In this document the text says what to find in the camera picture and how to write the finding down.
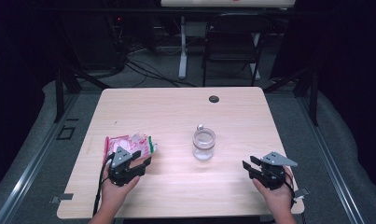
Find black floor cables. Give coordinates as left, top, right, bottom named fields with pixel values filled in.
left=123, top=58, right=197, bottom=89

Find person's left hand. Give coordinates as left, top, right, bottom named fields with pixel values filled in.
left=100, top=155, right=151, bottom=207

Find white background desk top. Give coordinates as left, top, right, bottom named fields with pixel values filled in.
left=160, top=0, right=298, bottom=8

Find hand-held gripper black cable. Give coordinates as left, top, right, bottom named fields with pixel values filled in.
left=91, top=152, right=116, bottom=217
left=281, top=169, right=305, bottom=224

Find black folding chair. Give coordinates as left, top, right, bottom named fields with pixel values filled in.
left=202, top=12, right=272, bottom=88

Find black metal stand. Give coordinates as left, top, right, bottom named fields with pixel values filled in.
left=263, top=65, right=321, bottom=127
left=52, top=60, right=113, bottom=124

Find left hand-held gripper black cable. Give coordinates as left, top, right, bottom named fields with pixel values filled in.
left=91, top=152, right=116, bottom=217

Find pink and white snack bag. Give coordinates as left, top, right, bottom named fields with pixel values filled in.
left=103, top=132, right=159, bottom=164

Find grey tape piece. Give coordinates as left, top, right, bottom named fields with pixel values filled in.
left=293, top=187, right=311, bottom=200
left=50, top=192, right=75, bottom=205

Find right hand-held gripper black cable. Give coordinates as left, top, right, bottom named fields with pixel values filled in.
left=281, top=169, right=305, bottom=224

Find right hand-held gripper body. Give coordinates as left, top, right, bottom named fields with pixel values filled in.
left=254, top=150, right=299, bottom=190

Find person's right hand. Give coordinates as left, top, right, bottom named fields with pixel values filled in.
left=252, top=166, right=298, bottom=217

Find dark equipment with red light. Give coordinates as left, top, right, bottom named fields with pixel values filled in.
left=106, top=12, right=128, bottom=64

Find clear glass jar with lid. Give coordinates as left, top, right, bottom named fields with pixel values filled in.
left=192, top=124, right=217, bottom=161

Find aluminium floor rail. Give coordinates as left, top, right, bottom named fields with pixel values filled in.
left=0, top=92, right=81, bottom=224
left=295, top=95, right=367, bottom=224

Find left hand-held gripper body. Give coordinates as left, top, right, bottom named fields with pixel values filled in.
left=106, top=146, right=146, bottom=188

